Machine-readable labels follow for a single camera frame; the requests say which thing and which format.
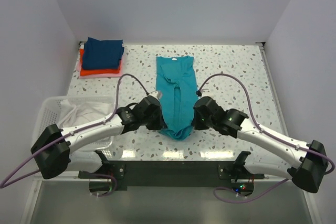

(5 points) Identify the teal t shirt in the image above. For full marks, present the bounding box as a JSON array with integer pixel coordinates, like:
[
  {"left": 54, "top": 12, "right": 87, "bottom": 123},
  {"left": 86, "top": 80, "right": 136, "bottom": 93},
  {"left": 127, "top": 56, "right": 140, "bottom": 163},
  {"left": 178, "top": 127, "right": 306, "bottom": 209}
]
[{"left": 156, "top": 56, "right": 198, "bottom": 141}]

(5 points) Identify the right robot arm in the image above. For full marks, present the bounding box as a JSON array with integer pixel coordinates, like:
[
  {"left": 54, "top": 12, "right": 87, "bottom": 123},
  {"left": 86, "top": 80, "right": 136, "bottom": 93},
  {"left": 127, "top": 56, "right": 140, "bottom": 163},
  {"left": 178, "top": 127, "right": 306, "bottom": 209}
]
[{"left": 192, "top": 97, "right": 328, "bottom": 193}]

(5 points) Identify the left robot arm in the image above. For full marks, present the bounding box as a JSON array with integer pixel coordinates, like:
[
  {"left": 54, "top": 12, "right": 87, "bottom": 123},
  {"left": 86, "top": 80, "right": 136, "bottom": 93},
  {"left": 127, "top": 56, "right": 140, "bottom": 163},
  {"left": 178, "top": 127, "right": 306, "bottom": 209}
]
[{"left": 31, "top": 91, "right": 166, "bottom": 179}]

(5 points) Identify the folded pink t shirt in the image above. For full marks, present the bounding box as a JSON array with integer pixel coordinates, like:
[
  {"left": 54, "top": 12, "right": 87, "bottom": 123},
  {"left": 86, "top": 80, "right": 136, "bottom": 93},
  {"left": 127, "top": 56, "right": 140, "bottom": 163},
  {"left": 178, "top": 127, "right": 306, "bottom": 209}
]
[{"left": 77, "top": 48, "right": 123, "bottom": 79}]

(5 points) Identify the white t shirt in basket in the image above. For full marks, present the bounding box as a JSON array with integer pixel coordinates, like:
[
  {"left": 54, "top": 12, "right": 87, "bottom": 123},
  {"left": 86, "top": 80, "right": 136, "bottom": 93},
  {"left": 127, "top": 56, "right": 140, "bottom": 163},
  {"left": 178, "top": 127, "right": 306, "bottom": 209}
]
[{"left": 57, "top": 97, "right": 114, "bottom": 128}]

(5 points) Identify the folded orange t shirt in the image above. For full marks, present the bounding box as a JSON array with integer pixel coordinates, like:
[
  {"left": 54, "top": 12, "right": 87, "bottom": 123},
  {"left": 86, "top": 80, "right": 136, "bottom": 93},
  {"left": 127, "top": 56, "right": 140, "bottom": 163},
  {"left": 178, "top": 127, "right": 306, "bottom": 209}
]
[{"left": 79, "top": 49, "right": 123, "bottom": 77}]

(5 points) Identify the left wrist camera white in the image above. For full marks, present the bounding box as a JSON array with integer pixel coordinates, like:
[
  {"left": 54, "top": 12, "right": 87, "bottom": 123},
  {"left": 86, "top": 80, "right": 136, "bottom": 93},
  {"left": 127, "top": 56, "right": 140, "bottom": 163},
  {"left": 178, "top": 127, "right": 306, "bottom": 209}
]
[{"left": 149, "top": 91, "right": 162, "bottom": 101}]

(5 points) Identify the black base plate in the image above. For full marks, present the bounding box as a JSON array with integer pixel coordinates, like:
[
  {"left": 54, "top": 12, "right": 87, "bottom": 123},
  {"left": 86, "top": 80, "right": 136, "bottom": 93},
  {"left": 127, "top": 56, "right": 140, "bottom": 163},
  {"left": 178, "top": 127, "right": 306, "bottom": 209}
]
[{"left": 78, "top": 161, "right": 265, "bottom": 195}]

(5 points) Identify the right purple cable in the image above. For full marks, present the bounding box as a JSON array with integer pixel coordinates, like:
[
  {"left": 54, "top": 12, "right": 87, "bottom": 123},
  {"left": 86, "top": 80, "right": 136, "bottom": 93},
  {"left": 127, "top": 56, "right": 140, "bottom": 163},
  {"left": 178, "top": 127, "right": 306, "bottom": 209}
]
[{"left": 195, "top": 73, "right": 335, "bottom": 204}]

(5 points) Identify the purple cable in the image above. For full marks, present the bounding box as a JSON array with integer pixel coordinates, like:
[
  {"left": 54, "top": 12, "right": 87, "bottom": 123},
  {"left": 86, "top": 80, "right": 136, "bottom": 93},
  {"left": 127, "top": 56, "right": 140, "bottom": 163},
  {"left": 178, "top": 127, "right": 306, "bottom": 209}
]
[
  {"left": 195, "top": 73, "right": 335, "bottom": 204},
  {"left": 0, "top": 73, "right": 153, "bottom": 198}
]

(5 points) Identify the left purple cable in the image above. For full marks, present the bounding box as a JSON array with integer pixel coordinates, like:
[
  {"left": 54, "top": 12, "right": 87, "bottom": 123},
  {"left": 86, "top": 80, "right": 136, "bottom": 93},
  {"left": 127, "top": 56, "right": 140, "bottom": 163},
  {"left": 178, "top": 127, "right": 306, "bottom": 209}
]
[{"left": 0, "top": 73, "right": 153, "bottom": 198}]

